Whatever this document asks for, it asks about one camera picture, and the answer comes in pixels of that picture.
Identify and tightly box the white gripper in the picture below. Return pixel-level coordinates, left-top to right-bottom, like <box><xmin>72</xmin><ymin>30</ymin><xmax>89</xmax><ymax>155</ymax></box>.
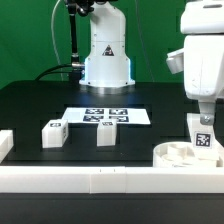
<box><xmin>184</xmin><ymin>35</ymin><xmax>224</xmax><ymax>125</ymax></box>

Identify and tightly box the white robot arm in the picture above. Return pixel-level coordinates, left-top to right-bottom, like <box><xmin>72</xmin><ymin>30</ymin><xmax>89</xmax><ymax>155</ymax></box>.
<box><xmin>80</xmin><ymin>0</ymin><xmax>224</xmax><ymax>125</ymax></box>

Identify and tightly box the white sheet with tags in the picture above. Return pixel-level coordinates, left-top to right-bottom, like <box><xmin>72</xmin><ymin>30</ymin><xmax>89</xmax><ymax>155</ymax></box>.
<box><xmin>62</xmin><ymin>107</ymin><xmax>151</xmax><ymax>125</ymax></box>

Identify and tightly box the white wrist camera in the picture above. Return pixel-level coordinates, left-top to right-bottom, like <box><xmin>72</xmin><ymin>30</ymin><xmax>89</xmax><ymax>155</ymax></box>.
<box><xmin>166</xmin><ymin>49</ymin><xmax>184</xmax><ymax>74</ymax></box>

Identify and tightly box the black cable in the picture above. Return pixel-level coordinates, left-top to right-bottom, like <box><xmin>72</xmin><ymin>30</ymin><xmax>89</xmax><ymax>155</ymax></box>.
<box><xmin>35</xmin><ymin>63</ymin><xmax>84</xmax><ymax>82</ymax></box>

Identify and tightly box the grey cable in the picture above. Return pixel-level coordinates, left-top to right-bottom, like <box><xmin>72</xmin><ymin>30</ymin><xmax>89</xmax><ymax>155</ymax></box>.
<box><xmin>50</xmin><ymin>0</ymin><xmax>65</xmax><ymax>81</ymax></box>

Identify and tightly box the white U-shaped fence frame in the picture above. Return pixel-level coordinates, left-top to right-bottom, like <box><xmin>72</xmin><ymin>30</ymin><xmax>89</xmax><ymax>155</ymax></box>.
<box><xmin>0</xmin><ymin>130</ymin><xmax>224</xmax><ymax>194</ymax></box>

